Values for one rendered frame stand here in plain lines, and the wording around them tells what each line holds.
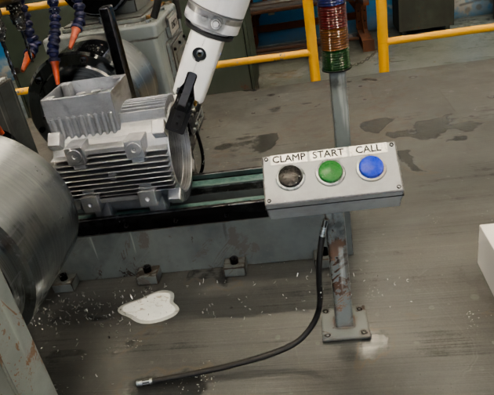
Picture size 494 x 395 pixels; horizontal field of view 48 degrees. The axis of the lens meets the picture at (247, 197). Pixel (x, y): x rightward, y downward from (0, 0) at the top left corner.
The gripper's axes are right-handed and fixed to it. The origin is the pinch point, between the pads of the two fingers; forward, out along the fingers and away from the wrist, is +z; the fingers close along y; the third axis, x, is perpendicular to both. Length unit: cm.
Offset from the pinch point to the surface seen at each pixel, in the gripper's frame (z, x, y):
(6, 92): 14.6, 33.3, 17.3
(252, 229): 14.1, -18.2, -1.1
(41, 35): 114, 128, 326
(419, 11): 8, -158, 461
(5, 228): 6.9, 13.2, -31.4
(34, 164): 5.7, 15.3, -18.1
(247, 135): 23, -17, 62
